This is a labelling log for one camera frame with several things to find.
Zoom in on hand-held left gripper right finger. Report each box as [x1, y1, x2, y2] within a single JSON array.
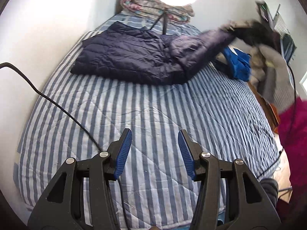
[[177, 129, 282, 230]]

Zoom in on striped hanging towel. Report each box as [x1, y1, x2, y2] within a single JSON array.
[[273, 17, 292, 39]]

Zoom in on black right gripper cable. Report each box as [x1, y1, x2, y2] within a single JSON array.
[[257, 63, 298, 181]]

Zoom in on window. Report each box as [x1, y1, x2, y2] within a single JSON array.
[[300, 65, 307, 93]]

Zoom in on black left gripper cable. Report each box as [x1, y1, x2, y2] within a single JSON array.
[[0, 62, 132, 230]]

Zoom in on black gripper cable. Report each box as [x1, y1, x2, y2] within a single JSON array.
[[257, 63, 298, 181], [0, 62, 132, 230]]

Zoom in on person's right forearm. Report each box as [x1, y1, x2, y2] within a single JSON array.
[[249, 44, 299, 111]]

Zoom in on folded floral quilt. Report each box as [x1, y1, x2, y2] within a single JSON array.
[[134, 6, 193, 25], [120, 0, 194, 15]]

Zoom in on dark hanging clothes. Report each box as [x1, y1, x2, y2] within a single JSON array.
[[282, 34, 297, 58]]

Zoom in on blue checkered bed sheet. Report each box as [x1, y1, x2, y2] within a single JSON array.
[[92, 13, 202, 39]]

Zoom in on black metal clothes rack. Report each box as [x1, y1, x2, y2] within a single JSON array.
[[255, 1, 298, 61]]

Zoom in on folded blue garment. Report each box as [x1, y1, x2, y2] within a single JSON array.
[[223, 47, 252, 82]]

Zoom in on navy puffer jacket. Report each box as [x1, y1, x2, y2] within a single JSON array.
[[70, 21, 237, 85]]

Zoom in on blue white striped blanket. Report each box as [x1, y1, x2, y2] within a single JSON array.
[[18, 44, 284, 226]]

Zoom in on black tripod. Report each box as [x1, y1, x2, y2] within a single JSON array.
[[150, 6, 170, 35]]

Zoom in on person's magenta top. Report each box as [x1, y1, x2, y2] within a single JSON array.
[[278, 97, 307, 212]]

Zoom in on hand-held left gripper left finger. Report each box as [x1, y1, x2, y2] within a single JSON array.
[[27, 129, 133, 230]]

